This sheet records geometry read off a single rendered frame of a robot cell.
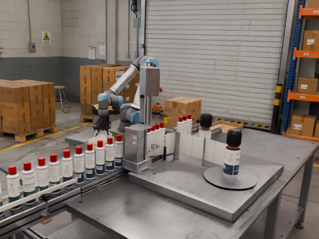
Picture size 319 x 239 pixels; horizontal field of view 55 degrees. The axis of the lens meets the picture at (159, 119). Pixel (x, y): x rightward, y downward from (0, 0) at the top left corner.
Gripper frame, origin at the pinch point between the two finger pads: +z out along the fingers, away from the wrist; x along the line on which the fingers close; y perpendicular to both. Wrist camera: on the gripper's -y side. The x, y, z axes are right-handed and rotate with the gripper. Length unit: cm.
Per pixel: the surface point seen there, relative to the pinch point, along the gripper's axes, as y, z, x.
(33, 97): 171, 19, 275
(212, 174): -11, 1, -92
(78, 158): -61, -12, -33
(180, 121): 35, -15, -49
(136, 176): -36, 3, -53
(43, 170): -82, -12, -30
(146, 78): -1, -50, -38
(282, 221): 77, 67, -129
